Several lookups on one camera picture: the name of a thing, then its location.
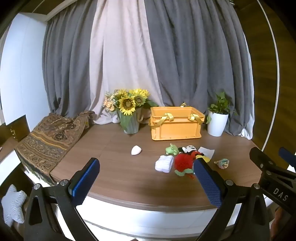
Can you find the pink makeup sponge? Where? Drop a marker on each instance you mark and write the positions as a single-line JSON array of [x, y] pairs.
[[136, 150]]

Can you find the white wardrobe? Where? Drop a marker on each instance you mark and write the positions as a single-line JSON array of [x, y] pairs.
[[20, 69]]

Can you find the white folded sock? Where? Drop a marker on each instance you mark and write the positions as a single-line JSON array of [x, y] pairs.
[[164, 164]]

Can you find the brown patterned cloth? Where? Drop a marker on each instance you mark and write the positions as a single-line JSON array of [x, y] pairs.
[[48, 143]]

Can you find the orange plastic crate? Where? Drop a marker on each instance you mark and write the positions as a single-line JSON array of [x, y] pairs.
[[175, 129]]

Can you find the green ribbed vase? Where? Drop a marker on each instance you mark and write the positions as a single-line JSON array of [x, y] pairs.
[[132, 125]]

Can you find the white plant pot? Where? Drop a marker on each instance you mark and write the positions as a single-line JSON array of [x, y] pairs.
[[217, 124]]

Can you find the striped star pillow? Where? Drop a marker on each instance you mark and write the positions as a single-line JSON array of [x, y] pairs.
[[12, 206]]

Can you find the artificial sunflower bouquet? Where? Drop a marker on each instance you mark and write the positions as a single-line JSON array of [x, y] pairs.
[[127, 104]]

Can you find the green potted plant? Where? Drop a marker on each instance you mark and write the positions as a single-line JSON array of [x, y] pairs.
[[219, 104]]

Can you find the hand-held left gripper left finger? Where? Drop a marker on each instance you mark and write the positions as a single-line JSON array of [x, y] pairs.
[[85, 183]]

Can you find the white paper sheet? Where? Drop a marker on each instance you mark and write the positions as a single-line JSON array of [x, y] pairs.
[[207, 151]]

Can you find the white curved pole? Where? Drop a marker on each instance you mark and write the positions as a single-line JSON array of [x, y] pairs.
[[274, 69]]

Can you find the white and black plush toy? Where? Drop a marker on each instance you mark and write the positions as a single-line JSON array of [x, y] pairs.
[[189, 148]]

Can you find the red plush toy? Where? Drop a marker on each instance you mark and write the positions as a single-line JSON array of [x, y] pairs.
[[183, 163]]

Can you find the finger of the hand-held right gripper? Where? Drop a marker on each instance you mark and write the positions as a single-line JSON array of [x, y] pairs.
[[263, 162], [288, 156]]

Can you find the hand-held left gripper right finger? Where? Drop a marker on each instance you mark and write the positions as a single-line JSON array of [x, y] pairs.
[[209, 185]]

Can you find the green plush toy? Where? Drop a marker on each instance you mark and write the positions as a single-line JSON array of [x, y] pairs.
[[172, 149]]

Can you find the person's right hand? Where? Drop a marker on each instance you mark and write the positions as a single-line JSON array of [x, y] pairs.
[[281, 217]]

